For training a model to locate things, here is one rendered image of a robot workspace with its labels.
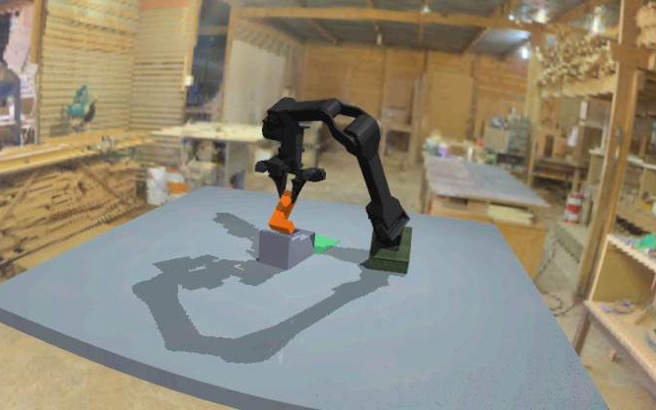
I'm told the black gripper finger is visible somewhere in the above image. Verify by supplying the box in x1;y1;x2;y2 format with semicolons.
291;178;307;204
268;173;288;199

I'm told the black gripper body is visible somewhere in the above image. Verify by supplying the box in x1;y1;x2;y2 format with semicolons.
254;144;326;182

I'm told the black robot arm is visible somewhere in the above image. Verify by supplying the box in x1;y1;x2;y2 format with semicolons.
262;97;410;251

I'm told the orange l-shaped part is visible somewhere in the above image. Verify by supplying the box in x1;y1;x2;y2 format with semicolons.
268;190;297;235

